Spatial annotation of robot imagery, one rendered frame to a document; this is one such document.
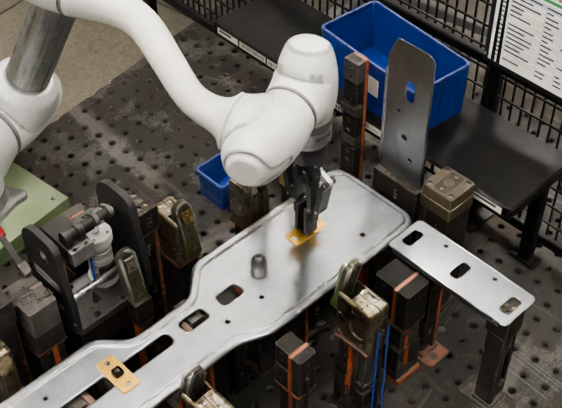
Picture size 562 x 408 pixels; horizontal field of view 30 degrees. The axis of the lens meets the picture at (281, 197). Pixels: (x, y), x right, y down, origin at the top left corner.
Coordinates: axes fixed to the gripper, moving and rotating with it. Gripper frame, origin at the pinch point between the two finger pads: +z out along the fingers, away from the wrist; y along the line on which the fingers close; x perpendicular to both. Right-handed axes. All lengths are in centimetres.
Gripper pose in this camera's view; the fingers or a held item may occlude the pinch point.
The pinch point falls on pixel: (305, 216)
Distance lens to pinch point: 202.7
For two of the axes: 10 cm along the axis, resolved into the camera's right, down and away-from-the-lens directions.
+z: 0.1, 7.1, 7.1
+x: 7.2, -4.9, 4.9
